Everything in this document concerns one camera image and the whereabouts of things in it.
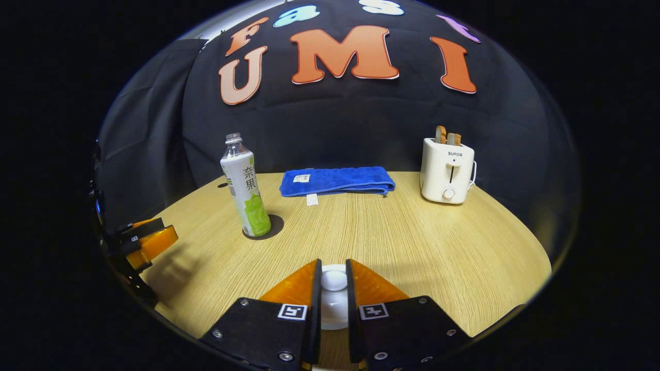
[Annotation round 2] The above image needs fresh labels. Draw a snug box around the dark round coaster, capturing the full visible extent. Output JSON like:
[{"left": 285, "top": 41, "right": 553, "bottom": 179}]
[{"left": 242, "top": 214, "right": 285, "bottom": 241}]

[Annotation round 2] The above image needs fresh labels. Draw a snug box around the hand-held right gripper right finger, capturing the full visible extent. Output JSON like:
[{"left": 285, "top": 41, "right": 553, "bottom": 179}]
[{"left": 345, "top": 259, "right": 472, "bottom": 371}]

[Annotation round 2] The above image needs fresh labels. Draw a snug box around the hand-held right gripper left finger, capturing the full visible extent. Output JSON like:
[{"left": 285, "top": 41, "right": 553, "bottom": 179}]
[{"left": 200, "top": 259, "right": 323, "bottom": 371}]

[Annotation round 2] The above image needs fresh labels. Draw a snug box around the blue folded towel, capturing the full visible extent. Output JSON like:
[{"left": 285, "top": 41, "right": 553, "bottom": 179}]
[{"left": 279, "top": 166, "right": 396, "bottom": 207}]

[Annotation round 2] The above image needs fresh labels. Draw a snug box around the cream toaster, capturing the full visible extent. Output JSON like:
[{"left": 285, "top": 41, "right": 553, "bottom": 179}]
[{"left": 420, "top": 137, "right": 477, "bottom": 205}]

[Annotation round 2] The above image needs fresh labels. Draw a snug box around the black backdrop cloth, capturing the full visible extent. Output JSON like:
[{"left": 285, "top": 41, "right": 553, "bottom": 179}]
[{"left": 95, "top": 0, "right": 581, "bottom": 258}]

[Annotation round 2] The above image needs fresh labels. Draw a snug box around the white green water bottle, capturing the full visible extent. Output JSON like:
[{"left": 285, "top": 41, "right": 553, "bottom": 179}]
[{"left": 220, "top": 132, "right": 272, "bottom": 238}]

